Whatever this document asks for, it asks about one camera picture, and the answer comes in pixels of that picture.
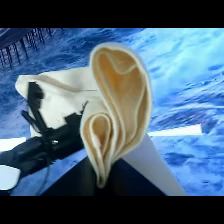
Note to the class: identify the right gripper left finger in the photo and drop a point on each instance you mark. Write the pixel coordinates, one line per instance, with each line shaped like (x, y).
(75, 181)

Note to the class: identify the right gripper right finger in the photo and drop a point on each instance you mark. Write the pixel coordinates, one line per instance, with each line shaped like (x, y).
(133, 181)

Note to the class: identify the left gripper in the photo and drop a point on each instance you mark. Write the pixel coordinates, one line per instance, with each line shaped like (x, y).
(65, 135)

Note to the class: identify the cream garment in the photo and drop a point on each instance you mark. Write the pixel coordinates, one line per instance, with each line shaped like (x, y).
(120, 100)

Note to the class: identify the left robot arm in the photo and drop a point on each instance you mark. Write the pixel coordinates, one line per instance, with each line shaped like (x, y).
(23, 155)

